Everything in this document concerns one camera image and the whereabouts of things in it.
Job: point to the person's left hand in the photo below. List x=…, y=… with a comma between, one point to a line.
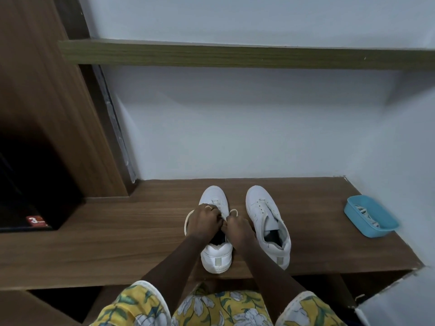
x=204, y=222

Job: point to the blue plastic basket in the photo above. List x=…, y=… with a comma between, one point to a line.
x=370, y=233

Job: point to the cream shoelace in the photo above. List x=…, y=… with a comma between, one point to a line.
x=263, y=207
x=186, y=220

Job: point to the wooden wall shelf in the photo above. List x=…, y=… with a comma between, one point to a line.
x=238, y=55

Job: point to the white sneaker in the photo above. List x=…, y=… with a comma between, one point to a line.
x=217, y=261
x=258, y=200

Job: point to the person's right forearm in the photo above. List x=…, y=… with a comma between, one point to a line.
x=275, y=278

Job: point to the person's left forearm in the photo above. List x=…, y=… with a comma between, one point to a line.
x=173, y=268

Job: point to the person's right hand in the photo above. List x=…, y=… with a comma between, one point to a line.
x=241, y=232

